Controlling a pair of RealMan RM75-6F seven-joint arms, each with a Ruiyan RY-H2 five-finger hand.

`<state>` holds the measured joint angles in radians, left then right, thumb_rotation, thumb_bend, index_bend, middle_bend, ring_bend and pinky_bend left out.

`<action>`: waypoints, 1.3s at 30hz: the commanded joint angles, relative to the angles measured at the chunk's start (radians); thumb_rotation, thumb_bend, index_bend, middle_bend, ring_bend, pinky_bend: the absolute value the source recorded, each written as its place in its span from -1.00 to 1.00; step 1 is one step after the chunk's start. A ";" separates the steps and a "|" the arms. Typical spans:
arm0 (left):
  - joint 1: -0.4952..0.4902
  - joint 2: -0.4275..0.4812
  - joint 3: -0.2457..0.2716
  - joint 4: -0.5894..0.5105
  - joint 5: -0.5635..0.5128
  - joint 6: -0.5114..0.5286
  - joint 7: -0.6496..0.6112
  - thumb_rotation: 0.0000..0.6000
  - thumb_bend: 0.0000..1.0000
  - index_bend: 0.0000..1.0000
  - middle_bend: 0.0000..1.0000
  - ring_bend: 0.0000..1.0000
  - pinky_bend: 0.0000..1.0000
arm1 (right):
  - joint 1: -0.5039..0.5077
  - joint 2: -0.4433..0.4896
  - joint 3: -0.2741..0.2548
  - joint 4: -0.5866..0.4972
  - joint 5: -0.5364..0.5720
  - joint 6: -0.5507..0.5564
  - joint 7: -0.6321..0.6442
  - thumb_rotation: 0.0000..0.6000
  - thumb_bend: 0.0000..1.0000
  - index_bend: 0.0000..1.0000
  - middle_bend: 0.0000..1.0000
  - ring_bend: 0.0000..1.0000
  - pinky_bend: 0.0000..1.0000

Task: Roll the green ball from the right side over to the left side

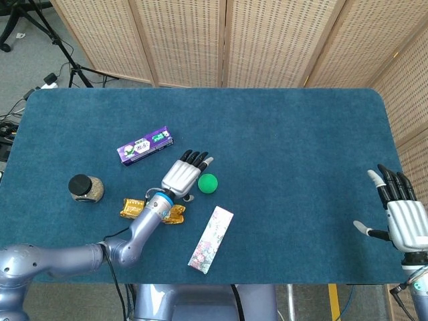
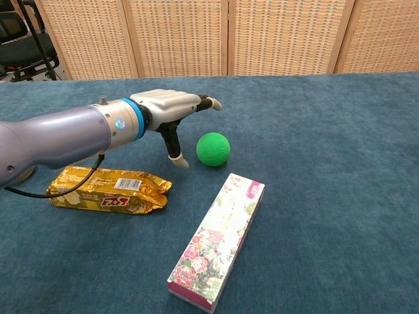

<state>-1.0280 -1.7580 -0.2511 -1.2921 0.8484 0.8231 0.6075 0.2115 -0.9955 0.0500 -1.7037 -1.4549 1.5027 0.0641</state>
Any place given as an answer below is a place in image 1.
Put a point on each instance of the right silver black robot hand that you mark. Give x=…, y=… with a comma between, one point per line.
x=404, y=220

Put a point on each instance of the blue table mat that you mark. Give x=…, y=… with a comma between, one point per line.
x=284, y=133

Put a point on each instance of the white floral long box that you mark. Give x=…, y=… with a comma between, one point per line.
x=211, y=240

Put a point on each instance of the grey-blue robot torso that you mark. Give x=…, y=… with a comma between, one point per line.
x=200, y=302

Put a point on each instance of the black office chair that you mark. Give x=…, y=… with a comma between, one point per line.
x=13, y=23

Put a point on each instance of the black tripod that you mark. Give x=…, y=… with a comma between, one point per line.
x=63, y=50

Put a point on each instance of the purple toothpaste box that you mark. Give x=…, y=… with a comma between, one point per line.
x=145, y=146

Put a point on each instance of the glass jar with black lid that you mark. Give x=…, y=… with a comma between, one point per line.
x=85, y=188

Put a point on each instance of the silver metal table leg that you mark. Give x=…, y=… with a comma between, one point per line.
x=290, y=301

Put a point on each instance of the green ball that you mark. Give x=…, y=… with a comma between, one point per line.
x=207, y=183

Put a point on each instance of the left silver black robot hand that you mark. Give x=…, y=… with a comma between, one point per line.
x=180, y=179

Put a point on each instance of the gold snack packet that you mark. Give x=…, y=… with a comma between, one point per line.
x=132, y=207

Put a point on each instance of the woven wooden folding screen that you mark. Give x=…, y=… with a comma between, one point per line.
x=267, y=40

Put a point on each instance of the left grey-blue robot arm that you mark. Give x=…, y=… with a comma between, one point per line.
x=83, y=257

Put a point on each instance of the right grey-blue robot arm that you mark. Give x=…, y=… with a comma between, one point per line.
x=418, y=291

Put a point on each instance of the white power strip with adapter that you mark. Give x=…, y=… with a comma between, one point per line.
x=49, y=82

